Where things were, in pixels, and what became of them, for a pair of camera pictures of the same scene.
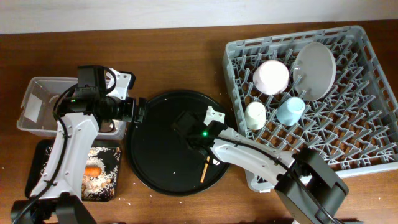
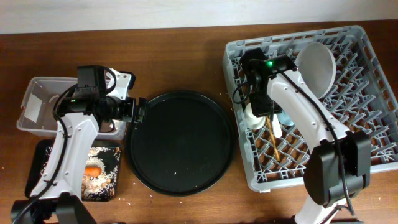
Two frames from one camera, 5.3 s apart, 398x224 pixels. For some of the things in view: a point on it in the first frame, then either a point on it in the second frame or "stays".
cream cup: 255,115 stays
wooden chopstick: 204,169 to 272,139
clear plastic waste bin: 37,112 stays
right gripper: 192,144 to 258,109
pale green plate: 314,70 stays
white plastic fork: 215,162 to 277,127
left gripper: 130,114 stays
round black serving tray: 158,152 stays
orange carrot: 92,171 stays
